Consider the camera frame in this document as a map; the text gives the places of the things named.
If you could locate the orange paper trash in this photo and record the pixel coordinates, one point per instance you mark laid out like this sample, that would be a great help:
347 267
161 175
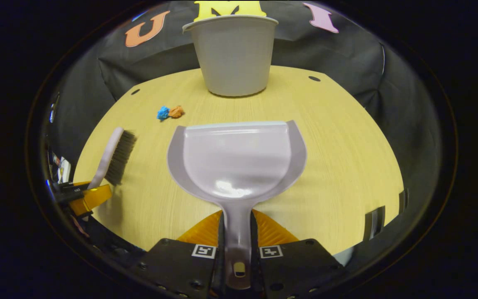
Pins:
176 111

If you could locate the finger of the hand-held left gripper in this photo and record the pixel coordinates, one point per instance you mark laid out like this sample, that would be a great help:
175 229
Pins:
96 197
71 187

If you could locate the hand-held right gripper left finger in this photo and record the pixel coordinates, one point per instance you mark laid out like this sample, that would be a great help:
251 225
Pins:
181 265

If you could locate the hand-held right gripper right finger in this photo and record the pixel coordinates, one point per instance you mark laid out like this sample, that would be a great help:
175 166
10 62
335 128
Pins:
293 265

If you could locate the blue paper trash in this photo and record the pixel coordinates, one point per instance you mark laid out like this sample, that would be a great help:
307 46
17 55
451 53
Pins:
163 113

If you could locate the light grey plastic dustpan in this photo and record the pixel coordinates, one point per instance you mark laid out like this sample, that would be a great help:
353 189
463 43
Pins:
237 162

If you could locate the grey plastic garbage bin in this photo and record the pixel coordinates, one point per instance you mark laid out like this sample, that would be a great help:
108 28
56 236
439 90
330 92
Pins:
235 58

